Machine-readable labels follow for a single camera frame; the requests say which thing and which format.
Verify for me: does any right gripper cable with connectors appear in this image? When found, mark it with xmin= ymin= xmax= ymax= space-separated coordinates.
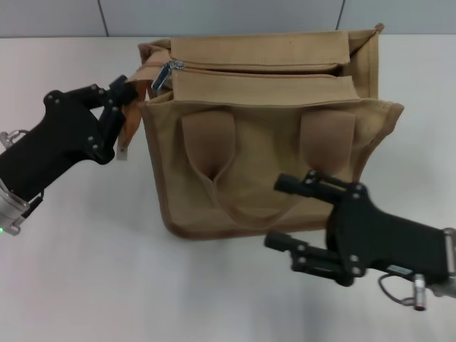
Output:
xmin=376 ymin=272 xmax=428 ymax=313

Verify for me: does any left gripper cable with connectors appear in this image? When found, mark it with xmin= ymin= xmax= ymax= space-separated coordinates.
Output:
xmin=0 ymin=128 xmax=46 ymax=236

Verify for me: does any khaki canvas food bag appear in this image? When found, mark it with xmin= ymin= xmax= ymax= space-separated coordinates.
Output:
xmin=115 ymin=23 xmax=405 ymax=240

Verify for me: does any gripper cable with connectors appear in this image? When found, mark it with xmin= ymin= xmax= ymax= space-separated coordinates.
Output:
xmin=0 ymin=128 xmax=46 ymax=236
xmin=376 ymin=272 xmax=428 ymax=313

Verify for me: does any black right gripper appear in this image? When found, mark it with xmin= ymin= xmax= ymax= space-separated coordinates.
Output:
xmin=264 ymin=170 xmax=452 ymax=288

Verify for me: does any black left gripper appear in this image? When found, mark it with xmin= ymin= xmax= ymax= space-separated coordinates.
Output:
xmin=0 ymin=73 xmax=140 ymax=202

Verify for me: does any silver metal zipper pull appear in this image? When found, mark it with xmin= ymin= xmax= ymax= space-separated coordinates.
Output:
xmin=151 ymin=60 xmax=185 ymax=90

